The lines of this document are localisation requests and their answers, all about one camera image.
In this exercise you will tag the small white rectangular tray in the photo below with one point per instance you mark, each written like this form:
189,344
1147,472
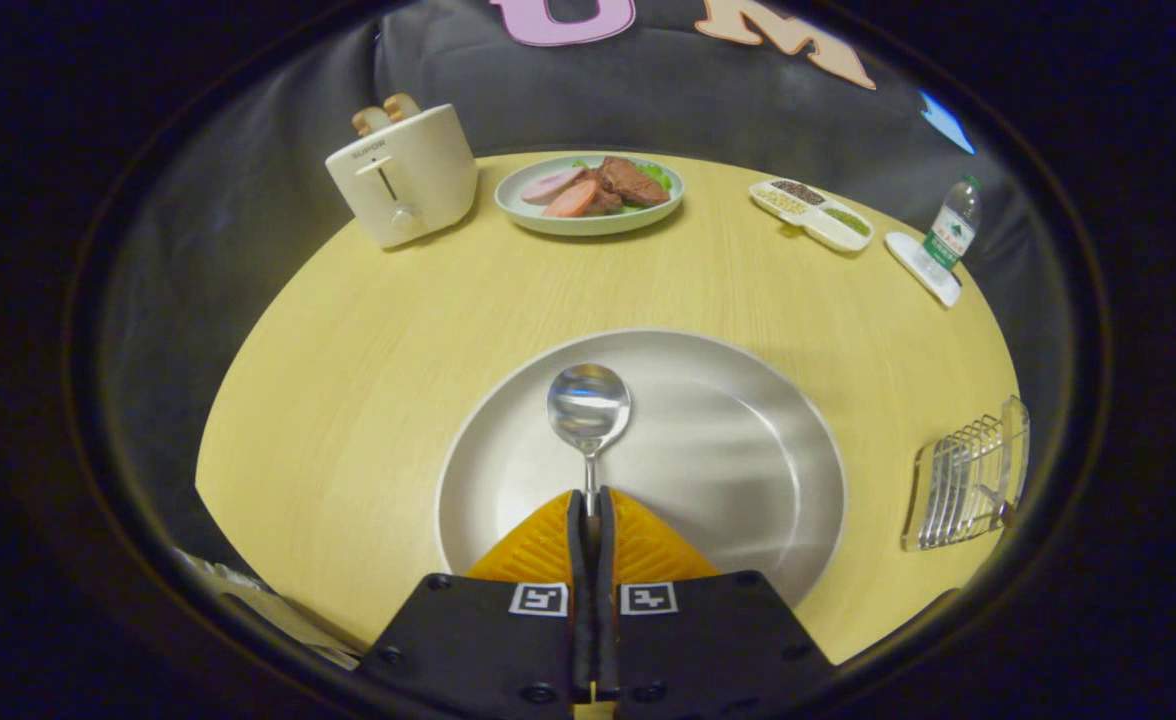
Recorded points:
913,258

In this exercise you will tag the pale green plate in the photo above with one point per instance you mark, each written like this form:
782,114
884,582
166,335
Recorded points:
548,218

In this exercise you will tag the clear water bottle green cap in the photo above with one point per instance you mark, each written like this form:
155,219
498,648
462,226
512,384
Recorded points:
951,235

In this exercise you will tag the white toaster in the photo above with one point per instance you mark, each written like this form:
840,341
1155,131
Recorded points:
418,170

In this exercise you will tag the pink sausage slice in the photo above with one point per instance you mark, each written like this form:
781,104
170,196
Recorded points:
573,200
551,185

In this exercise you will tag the brown meat slices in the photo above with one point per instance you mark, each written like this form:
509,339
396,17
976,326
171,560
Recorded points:
633,183

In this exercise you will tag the clear plastic rack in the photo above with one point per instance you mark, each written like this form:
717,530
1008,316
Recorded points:
958,490

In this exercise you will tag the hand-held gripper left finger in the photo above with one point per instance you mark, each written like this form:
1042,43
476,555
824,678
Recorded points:
578,600

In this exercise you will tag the green lettuce leaf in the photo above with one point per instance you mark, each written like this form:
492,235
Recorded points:
660,176

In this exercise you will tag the silver spoon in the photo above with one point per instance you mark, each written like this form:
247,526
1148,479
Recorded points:
588,405

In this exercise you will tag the toast slice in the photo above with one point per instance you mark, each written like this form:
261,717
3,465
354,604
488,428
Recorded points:
370,121
402,106

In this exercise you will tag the white divided condiment dish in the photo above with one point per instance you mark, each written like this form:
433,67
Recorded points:
828,228

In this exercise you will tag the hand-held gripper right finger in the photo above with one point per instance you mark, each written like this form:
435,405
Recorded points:
606,600

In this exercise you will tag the large white plate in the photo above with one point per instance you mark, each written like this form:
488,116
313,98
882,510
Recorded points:
728,450

